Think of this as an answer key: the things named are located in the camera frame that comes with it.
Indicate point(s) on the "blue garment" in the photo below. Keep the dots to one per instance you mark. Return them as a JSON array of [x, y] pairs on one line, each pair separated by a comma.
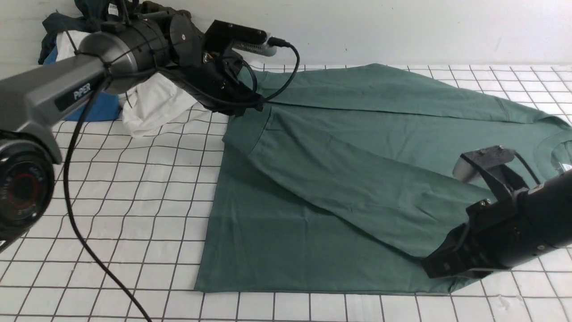
[[106, 106]]

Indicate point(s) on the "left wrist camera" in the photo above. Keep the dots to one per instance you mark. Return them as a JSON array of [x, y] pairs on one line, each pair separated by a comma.
[[224, 36]]

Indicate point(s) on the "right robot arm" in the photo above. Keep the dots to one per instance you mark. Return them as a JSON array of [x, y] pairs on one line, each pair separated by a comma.
[[549, 208]]

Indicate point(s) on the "dark navy garment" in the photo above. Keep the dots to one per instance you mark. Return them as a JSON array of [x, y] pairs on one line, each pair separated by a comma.
[[94, 13]]

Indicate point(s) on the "dark olive garment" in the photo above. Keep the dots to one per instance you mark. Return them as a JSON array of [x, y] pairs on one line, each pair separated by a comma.
[[152, 10]]

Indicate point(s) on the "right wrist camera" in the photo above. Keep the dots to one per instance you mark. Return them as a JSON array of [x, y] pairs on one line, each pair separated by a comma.
[[490, 164]]

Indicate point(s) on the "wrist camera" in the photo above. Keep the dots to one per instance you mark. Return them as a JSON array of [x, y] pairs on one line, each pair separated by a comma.
[[224, 36], [490, 164]]

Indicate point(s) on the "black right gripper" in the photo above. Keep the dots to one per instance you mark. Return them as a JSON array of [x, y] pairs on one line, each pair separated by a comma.
[[496, 237]]

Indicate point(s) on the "white grid tablecloth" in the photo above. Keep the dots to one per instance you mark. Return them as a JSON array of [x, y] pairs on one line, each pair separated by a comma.
[[143, 204]]

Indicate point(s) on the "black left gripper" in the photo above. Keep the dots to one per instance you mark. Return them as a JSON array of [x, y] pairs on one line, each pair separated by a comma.
[[224, 83]]

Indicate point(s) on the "green long-sleeve top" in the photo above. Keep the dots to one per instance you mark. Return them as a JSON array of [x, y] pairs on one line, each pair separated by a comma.
[[343, 183]]

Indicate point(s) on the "white garment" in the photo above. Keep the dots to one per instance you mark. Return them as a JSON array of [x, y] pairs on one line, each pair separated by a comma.
[[151, 105]]

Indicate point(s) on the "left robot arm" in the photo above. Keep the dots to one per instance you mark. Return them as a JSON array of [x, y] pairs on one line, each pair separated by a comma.
[[113, 60]]

